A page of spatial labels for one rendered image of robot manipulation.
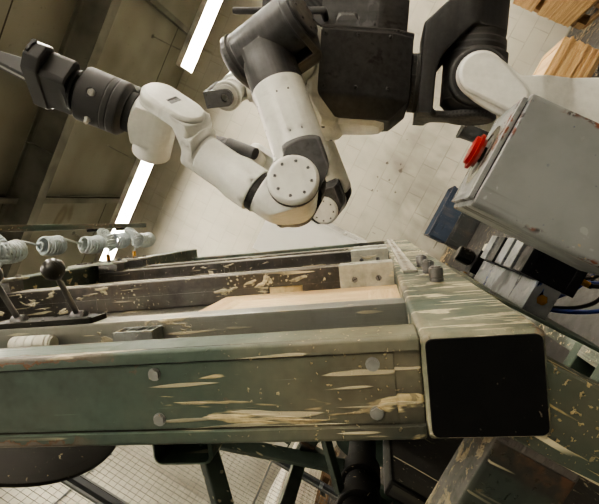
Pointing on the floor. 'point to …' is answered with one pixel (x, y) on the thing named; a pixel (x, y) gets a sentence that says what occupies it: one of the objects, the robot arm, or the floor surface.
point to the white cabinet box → (302, 236)
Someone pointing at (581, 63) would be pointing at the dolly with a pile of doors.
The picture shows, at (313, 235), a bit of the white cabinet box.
